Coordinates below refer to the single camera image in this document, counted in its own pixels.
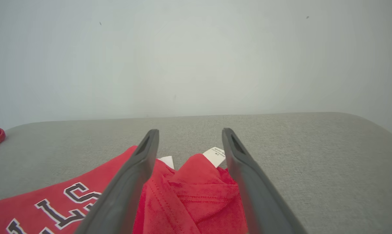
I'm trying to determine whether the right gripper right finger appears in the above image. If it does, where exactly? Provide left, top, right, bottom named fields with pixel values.
left=222, top=128, right=308, bottom=234

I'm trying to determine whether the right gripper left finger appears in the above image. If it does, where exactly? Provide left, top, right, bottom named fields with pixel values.
left=74, top=129, right=159, bottom=234

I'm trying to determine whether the red lettered sports jersey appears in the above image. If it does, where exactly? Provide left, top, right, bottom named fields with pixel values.
left=0, top=145, right=250, bottom=234

